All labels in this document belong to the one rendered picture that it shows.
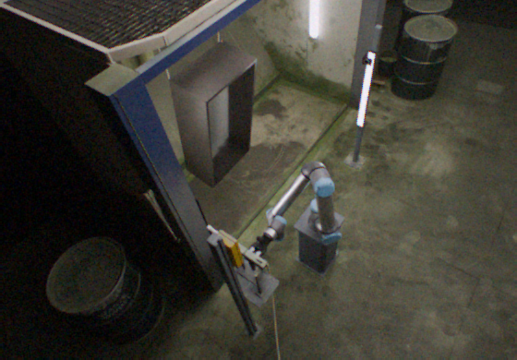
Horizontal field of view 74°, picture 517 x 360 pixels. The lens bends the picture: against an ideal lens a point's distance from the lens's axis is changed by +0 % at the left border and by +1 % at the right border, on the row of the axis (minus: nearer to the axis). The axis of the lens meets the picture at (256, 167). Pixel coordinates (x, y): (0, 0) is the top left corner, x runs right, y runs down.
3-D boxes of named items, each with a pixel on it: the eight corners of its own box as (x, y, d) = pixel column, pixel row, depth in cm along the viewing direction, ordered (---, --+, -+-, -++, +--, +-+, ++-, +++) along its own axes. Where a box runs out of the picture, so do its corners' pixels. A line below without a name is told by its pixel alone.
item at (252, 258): (270, 275, 225) (267, 260, 208) (266, 282, 223) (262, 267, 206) (215, 238, 247) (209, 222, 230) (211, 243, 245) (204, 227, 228)
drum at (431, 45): (393, 73, 491) (407, 13, 424) (437, 79, 473) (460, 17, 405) (386, 99, 459) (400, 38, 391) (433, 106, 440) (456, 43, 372)
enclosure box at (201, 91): (186, 170, 346) (168, 79, 245) (223, 134, 374) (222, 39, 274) (212, 188, 336) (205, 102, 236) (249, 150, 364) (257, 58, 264)
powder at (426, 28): (408, 16, 424) (408, 15, 423) (457, 19, 407) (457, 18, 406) (402, 39, 394) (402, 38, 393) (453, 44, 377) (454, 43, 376)
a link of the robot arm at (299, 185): (308, 151, 214) (261, 214, 256) (316, 166, 206) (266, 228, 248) (323, 154, 219) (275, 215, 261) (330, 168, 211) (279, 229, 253)
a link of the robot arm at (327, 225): (334, 222, 265) (329, 162, 208) (342, 242, 254) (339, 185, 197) (315, 228, 266) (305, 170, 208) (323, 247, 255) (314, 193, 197)
